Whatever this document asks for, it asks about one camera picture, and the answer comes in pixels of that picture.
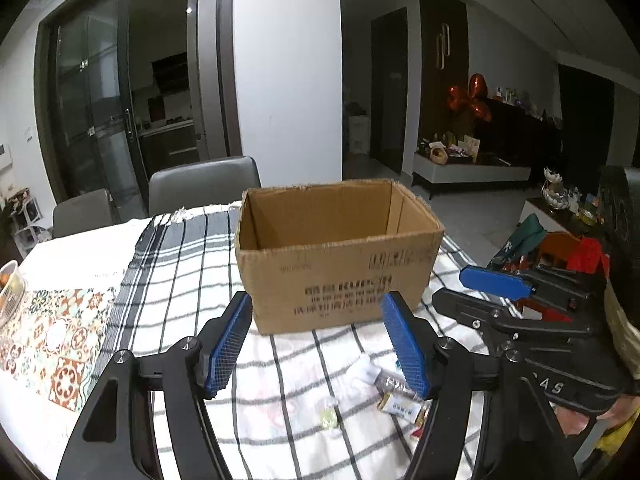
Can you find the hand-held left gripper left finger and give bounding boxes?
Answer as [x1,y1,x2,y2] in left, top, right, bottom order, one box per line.
[56,290,253,480]

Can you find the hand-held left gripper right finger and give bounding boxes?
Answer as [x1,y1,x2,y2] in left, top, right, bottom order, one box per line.
[380,290,568,480]

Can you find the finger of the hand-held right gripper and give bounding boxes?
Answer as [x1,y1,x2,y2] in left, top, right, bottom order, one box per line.
[431,287,591,343]
[459,264,608,311]

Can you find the clear snack packet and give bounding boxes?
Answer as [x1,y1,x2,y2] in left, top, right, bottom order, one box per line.
[350,355,406,396]

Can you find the gold white snack packet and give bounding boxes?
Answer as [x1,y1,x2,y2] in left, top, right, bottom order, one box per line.
[376,392,426,418]

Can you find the brown cardboard box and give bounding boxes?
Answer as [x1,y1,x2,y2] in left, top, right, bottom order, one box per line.
[235,178,446,335]

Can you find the person's right hand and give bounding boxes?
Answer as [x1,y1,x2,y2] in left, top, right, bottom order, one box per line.
[550,402,608,443]

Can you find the green cloth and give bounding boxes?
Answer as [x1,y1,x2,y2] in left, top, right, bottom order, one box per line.
[487,213,548,271]

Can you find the lotus ornament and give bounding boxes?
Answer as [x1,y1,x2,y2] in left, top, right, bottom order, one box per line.
[542,167,566,208]

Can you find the low white bench cabinet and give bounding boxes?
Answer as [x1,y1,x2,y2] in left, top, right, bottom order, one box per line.
[412,150,532,201]

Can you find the black white checked tablecloth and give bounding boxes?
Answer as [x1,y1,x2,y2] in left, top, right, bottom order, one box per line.
[107,205,506,480]

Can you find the dark sideboard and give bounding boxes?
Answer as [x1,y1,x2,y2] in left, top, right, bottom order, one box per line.
[480,97,566,171]

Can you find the grey dining chair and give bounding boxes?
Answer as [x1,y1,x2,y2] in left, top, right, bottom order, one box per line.
[148,156,262,217]
[52,189,121,238]

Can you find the white table cover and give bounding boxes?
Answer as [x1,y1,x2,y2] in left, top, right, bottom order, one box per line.
[0,210,161,466]

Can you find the patterned tile-print mat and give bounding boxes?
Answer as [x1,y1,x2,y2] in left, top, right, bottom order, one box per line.
[0,287,121,413]

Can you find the dark interior door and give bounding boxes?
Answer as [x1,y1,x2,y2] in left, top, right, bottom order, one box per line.
[371,7,408,176]

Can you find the tall dark cabinet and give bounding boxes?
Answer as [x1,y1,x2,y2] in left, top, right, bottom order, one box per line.
[419,0,469,151]

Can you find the clear plastic food container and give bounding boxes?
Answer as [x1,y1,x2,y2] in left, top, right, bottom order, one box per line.
[0,260,27,328]

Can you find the white shoe rack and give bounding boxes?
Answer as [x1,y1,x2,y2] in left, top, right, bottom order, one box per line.
[0,187,53,256]

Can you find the silver refrigerator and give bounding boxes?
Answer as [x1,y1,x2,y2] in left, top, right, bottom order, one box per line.
[186,0,228,163]

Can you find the black range hood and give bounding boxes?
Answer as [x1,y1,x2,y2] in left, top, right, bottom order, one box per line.
[151,52,190,93]

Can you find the sliding glass door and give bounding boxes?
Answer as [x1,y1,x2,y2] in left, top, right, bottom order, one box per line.
[37,0,136,211]

